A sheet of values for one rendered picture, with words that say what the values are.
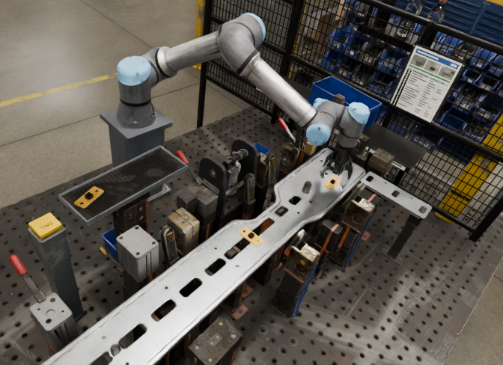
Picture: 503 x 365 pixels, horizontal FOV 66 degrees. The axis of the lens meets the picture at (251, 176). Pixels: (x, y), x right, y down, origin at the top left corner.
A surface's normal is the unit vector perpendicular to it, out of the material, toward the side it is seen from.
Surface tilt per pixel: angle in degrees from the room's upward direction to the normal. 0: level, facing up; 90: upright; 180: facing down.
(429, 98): 90
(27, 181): 0
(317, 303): 0
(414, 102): 90
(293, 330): 0
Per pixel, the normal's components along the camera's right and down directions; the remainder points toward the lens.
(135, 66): 0.11, -0.66
